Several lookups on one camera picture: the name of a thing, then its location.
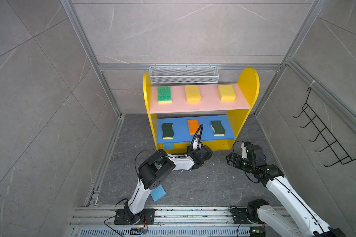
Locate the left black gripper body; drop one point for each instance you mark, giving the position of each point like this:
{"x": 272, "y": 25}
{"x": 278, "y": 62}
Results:
{"x": 193, "y": 153}

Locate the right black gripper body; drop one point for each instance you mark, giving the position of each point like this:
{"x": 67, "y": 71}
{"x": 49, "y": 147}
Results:
{"x": 242, "y": 163}

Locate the blue sponge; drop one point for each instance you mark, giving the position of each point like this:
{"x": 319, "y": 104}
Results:
{"x": 158, "y": 193}
{"x": 168, "y": 146}

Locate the orange sponge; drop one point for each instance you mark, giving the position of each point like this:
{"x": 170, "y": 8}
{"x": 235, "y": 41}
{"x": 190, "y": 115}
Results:
{"x": 193, "y": 125}

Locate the dark green scourer sponge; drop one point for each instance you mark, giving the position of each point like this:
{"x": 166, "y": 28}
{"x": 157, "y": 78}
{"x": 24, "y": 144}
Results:
{"x": 167, "y": 131}
{"x": 217, "y": 128}

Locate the yellow sponge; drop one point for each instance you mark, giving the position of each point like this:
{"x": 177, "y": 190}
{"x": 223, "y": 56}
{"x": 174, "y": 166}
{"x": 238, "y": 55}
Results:
{"x": 226, "y": 93}
{"x": 192, "y": 94}

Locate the bright green sponge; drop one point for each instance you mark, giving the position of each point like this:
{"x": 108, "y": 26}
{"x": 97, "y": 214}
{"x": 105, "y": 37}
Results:
{"x": 164, "y": 95}

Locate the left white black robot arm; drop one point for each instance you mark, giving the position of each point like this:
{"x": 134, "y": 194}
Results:
{"x": 151, "y": 174}

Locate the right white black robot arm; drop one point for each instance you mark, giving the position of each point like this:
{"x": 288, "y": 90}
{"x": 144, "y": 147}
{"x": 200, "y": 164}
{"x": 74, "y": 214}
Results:
{"x": 305, "y": 223}

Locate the pink upper shelf board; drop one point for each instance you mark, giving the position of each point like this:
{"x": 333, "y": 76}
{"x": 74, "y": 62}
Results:
{"x": 210, "y": 100}

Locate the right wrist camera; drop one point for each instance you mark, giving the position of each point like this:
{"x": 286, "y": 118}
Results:
{"x": 244, "y": 149}

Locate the black wall hook rack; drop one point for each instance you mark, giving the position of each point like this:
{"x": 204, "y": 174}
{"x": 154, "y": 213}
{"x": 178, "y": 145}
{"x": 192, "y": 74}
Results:
{"x": 325, "y": 133}

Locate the yellow shelf unit frame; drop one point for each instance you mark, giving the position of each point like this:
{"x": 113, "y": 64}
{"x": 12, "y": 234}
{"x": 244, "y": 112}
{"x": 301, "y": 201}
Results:
{"x": 249, "y": 84}

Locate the white wire mesh basket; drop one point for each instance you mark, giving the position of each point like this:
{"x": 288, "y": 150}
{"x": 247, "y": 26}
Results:
{"x": 183, "y": 75}

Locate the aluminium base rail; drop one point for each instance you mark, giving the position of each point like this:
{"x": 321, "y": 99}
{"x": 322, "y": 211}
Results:
{"x": 168, "y": 221}

